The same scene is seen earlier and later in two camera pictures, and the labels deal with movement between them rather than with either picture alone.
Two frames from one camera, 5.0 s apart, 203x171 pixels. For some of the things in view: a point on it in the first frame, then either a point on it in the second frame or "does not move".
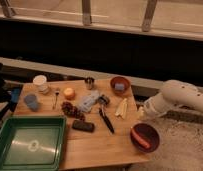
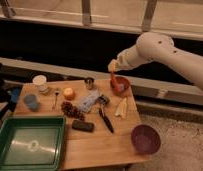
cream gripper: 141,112 to 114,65
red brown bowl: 120,86 does not move
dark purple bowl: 144,137 does not move
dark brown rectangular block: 83,126 does not move
